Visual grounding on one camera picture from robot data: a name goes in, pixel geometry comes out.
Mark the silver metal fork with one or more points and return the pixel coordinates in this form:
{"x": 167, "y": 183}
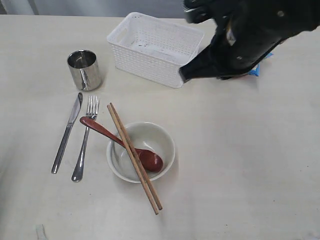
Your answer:
{"x": 91, "y": 113}

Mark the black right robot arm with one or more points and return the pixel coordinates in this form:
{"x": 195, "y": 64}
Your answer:
{"x": 286, "y": 18}

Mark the silver table knife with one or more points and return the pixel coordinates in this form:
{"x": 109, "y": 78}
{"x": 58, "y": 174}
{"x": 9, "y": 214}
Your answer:
{"x": 72, "y": 118}

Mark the blue chips bag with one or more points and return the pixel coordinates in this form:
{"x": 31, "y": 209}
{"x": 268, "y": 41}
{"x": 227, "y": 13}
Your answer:
{"x": 255, "y": 71}

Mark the speckled ceramic bowl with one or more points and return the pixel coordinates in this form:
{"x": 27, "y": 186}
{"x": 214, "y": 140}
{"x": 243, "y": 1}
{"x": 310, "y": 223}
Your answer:
{"x": 154, "y": 146}

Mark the shiny steel cup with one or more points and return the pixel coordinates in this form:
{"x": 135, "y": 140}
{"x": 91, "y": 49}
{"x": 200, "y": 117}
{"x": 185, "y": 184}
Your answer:
{"x": 84, "y": 69}

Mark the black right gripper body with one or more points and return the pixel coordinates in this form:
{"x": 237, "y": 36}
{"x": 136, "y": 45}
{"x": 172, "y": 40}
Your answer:
{"x": 233, "y": 51}

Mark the dark wooden spoon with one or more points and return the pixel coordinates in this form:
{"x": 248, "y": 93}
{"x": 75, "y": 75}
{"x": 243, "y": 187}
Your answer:
{"x": 150, "y": 160}

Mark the white perforated plastic basket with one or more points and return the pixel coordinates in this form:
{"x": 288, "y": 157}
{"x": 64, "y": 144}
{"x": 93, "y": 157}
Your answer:
{"x": 153, "y": 48}

